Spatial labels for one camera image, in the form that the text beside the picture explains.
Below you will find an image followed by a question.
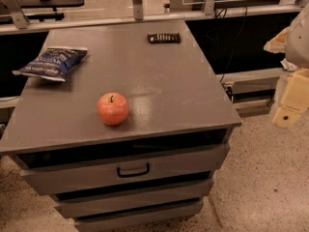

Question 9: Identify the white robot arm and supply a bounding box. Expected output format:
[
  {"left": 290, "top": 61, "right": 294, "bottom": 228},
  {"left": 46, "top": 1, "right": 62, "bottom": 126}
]
[{"left": 264, "top": 4, "right": 309, "bottom": 129}]

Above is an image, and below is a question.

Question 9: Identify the red apple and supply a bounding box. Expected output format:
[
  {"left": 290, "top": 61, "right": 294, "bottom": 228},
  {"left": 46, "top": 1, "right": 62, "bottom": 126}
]
[{"left": 97, "top": 92, "right": 129, "bottom": 126}]

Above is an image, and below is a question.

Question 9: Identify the grey middle drawer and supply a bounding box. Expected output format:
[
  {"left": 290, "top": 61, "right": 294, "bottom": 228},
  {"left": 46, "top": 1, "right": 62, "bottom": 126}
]
[{"left": 55, "top": 178, "right": 213, "bottom": 218}]

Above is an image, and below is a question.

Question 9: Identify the grey drawer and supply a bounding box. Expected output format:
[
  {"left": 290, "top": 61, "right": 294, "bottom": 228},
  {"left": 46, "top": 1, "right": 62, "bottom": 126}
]
[
  {"left": 55, "top": 178, "right": 213, "bottom": 218},
  {"left": 74, "top": 198, "right": 203, "bottom": 232},
  {"left": 21, "top": 143, "right": 230, "bottom": 195}
]

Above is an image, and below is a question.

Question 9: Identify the grey top drawer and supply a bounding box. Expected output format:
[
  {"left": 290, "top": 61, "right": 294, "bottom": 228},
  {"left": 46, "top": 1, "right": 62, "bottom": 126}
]
[{"left": 21, "top": 143, "right": 230, "bottom": 195}]

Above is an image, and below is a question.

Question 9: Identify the grey drawer cabinet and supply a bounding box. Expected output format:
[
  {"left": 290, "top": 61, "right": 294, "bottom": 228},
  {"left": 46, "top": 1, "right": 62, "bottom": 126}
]
[{"left": 0, "top": 19, "right": 243, "bottom": 232}]

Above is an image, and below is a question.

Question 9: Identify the grey bottom drawer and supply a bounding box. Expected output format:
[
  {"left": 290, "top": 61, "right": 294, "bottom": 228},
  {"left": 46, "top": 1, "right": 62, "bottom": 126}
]
[{"left": 74, "top": 198, "right": 203, "bottom": 232}]

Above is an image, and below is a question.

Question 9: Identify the blue chip bag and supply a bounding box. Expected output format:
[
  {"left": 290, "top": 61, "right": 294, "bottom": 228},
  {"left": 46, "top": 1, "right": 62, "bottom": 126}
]
[{"left": 13, "top": 46, "right": 88, "bottom": 82}]

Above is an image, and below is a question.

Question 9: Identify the black hanging cable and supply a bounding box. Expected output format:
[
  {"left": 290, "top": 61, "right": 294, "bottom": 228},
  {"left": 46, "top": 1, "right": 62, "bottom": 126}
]
[{"left": 218, "top": 6, "right": 249, "bottom": 84}]

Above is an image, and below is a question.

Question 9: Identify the black drawer handle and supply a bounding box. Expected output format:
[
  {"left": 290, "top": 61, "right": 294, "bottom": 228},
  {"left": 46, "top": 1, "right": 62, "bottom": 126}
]
[{"left": 117, "top": 163, "right": 151, "bottom": 178}]

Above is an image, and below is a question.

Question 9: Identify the grey metal rail frame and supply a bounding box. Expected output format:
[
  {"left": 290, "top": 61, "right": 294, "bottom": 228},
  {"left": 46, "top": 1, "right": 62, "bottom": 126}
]
[{"left": 0, "top": 0, "right": 308, "bottom": 35}]

